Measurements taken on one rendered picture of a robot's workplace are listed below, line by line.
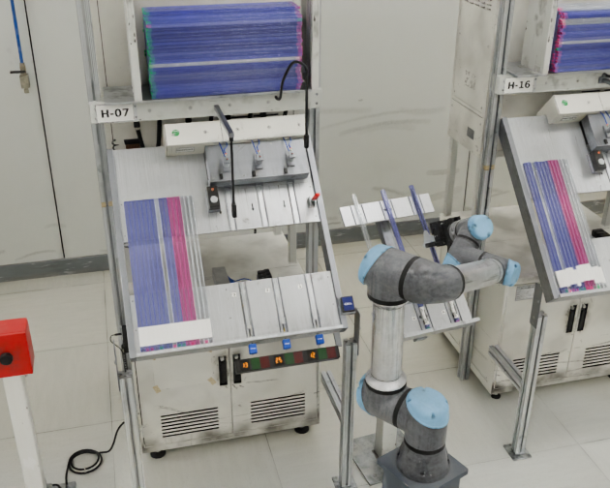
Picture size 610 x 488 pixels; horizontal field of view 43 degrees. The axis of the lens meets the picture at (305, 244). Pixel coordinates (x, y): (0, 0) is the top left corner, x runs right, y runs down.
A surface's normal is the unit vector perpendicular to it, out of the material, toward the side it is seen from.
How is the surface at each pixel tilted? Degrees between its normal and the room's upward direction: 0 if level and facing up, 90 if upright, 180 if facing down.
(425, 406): 7
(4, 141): 90
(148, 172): 44
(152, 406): 90
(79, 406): 0
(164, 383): 90
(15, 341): 90
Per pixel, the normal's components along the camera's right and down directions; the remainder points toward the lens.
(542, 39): -0.97, 0.11
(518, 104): 0.25, 0.43
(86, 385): 0.00, -0.89
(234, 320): 0.18, -0.33
